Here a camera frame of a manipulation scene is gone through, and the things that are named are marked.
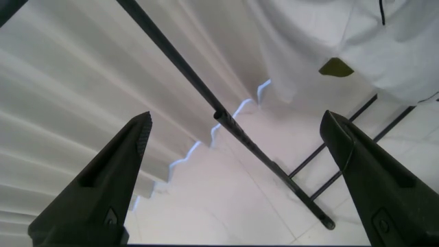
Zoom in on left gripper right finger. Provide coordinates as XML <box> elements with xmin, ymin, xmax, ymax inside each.
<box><xmin>319</xmin><ymin>109</ymin><xmax>439</xmax><ymax>246</ymax></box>

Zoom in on black clothes rack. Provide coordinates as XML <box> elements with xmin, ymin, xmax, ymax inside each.
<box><xmin>0</xmin><ymin>0</ymin><xmax>418</xmax><ymax>231</ymax></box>

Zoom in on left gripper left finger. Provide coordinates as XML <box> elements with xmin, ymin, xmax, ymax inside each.
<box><xmin>27</xmin><ymin>110</ymin><xmax>154</xmax><ymax>246</ymax></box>

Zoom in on white curtain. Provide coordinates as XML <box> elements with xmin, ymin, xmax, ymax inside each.
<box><xmin>0</xmin><ymin>0</ymin><xmax>272</xmax><ymax>246</ymax></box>

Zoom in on pale grey shorts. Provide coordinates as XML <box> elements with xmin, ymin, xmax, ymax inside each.
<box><xmin>253</xmin><ymin>0</ymin><xmax>439</xmax><ymax>106</ymax></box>

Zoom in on green printed t-shirt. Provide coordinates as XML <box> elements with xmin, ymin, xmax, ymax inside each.
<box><xmin>318</xmin><ymin>57</ymin><xmax>355</xmax><ymax>78</ymax></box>

